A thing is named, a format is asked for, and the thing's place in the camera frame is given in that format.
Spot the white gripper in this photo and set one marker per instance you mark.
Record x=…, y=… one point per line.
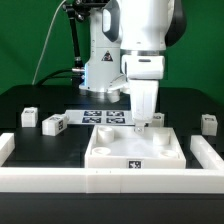
x=143, y=74

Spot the white square tabletop part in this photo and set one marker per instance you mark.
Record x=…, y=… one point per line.
x=123, y=147

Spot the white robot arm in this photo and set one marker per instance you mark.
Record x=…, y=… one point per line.
x=128, y=41

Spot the white sheet with tags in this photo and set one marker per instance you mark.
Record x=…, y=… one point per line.
x=100, y=117

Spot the white U-shaped obstacle fence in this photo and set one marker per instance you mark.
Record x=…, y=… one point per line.
x=80, y=180

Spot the black camera stand pole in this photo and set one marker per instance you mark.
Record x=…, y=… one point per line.
x=76, y=36

